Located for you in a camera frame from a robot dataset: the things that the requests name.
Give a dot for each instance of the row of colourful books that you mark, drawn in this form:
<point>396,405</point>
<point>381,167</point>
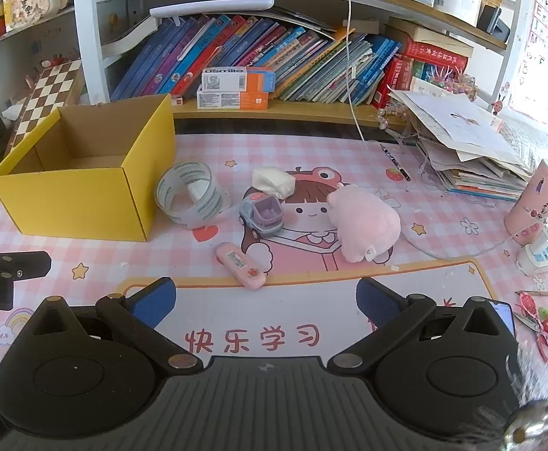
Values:
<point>236,37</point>

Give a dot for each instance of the pencil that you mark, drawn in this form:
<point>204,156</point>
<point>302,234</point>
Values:
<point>541,293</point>

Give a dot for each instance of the red thick dictionary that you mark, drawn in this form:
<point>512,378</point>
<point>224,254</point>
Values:
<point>436,56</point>

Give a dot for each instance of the pink cylindrical holder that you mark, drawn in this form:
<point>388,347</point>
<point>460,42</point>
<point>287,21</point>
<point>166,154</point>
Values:
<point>534,202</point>

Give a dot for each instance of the pink eraser case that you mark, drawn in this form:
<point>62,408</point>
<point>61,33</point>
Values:
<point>238,263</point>

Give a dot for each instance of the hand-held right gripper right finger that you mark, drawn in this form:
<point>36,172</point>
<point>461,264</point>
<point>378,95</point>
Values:
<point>372,301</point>

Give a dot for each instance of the yellow cardboard box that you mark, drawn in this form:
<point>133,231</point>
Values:
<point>76,206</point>

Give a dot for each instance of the white lamp bar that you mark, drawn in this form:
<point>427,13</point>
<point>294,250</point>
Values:
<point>208,9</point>

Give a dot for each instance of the white charger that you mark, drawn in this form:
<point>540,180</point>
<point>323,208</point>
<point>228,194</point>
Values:
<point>539,258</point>

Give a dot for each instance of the brown white chessboard box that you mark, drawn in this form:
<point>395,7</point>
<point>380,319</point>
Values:
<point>43,98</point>

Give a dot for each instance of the smartphone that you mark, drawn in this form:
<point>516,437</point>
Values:
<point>506,317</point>

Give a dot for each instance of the pink cartoon desk mat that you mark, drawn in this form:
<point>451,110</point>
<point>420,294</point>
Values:
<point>114,263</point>

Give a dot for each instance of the white orange toothpaste box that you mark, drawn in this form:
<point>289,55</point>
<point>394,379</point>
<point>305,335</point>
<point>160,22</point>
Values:
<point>227,77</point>
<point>227,99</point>

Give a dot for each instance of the black pen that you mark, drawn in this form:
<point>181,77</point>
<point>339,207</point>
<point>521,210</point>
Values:
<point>396,163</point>

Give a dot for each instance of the grey purple toy truck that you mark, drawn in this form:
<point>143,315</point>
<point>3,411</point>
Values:
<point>259,223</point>

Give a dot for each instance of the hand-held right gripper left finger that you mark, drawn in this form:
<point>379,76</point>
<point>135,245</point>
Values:
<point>156,298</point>

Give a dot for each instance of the stack of papers and booklets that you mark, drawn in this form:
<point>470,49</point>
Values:
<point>461,122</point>

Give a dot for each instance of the beige thick book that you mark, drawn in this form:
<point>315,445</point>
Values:
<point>433,35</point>

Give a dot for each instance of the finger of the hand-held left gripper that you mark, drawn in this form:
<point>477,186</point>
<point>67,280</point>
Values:
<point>22,265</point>

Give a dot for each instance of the white foam block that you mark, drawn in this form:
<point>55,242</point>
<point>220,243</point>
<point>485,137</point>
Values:
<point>271,181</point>

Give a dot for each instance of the pink plush toy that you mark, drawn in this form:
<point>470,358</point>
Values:
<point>363,221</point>

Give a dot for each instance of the clear tape roll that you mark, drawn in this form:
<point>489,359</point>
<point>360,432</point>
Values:
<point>213,195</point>

